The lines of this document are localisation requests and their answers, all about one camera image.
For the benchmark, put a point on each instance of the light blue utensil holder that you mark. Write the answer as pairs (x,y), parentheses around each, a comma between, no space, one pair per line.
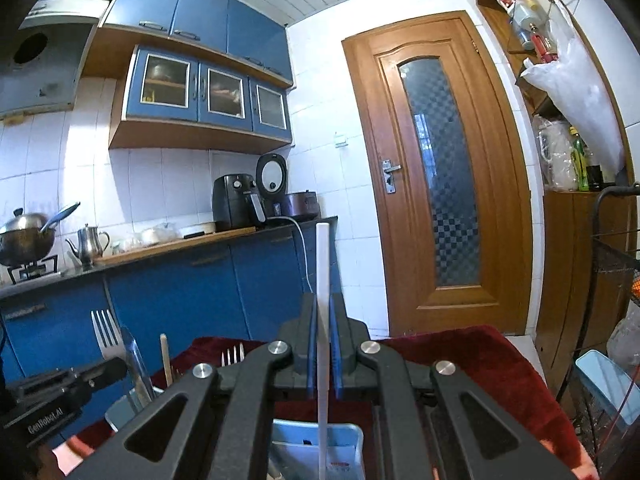
(345,440)

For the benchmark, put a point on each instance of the black air fryer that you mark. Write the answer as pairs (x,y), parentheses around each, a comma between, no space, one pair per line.
(230,205)

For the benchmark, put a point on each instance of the grey range hood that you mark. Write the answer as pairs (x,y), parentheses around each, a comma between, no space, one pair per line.
(45,80)

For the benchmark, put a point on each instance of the white plastic jug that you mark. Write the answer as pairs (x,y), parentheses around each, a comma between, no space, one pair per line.
(557,160)

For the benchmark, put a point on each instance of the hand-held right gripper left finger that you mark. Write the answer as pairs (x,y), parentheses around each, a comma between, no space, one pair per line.
(311,350)

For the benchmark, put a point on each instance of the brown pressure cooker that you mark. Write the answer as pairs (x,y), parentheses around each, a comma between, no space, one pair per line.
(302,205)

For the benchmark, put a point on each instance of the glass-front wall cabinet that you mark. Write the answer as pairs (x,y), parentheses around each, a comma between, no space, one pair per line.
(165,112)

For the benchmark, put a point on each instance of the white wall switch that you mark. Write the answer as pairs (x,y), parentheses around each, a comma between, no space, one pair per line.
(341,140)

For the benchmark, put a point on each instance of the gas stove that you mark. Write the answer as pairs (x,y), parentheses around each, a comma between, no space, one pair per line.
(30,272)

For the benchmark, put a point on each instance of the wooden door with glass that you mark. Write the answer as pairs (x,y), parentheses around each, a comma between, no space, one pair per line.
(380,260)

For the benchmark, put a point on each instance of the wooden chopstick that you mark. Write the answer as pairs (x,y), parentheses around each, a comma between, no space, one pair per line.
(165,355)

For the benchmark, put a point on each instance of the black jar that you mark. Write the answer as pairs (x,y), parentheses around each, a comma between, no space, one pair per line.
(595,177)

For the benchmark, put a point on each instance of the wooden shelf unit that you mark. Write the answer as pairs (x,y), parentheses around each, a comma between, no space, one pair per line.
(565,260)

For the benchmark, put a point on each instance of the white dish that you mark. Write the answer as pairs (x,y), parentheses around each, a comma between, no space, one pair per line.
(197,231)

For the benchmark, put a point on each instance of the steel kettle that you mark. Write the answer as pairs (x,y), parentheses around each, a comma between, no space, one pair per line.
(89,242)

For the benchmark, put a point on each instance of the blue cabinets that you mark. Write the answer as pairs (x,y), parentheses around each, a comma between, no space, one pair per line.
(200,15)
(200,300)

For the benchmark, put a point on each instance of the black rice cooker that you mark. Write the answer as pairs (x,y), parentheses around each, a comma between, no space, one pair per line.
(270,175)

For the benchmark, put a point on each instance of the red floral blanket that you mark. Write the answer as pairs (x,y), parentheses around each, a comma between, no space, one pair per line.
(475,355)

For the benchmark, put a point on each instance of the blue lower cabinets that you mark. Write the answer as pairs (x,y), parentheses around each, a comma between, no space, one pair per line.
(200,300)

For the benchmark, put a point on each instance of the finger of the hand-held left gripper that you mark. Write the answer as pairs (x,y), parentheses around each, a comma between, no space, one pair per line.
(107,372)

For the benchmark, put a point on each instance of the white chopstick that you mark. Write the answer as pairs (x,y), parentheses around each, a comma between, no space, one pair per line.
(323,260)

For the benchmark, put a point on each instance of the clear plastic bag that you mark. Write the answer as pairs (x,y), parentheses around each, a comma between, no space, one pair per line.
(625,340)

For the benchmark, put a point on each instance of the white covered bowl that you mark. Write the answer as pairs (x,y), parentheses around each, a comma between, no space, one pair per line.
(157,235)

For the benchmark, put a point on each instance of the silver table knife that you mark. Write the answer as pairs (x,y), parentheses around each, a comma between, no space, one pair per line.
(137,365)

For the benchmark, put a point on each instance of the green bottle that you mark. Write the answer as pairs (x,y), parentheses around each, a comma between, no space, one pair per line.
(582,165)

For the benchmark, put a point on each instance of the steel wok with lid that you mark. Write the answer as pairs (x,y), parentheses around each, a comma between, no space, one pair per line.
(25,240)

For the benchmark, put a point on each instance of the wooden cutting board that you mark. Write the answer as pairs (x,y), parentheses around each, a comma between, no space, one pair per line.
(220,236)

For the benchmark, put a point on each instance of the light blue bin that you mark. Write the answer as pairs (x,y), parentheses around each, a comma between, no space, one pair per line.
(600,380)

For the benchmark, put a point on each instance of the white plastic bag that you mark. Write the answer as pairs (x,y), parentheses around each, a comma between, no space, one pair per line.
(580,100)

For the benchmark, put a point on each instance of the clear glass bottle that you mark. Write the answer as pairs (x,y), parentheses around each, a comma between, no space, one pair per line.
(525,22)

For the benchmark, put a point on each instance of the blue upper cabinets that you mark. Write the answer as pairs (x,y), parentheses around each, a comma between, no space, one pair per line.
(200,15)

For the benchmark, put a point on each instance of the red bottle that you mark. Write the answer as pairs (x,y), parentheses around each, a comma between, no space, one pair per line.
(544,47)

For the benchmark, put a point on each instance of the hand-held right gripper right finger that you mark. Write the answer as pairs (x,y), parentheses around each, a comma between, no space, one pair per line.
(337,350)

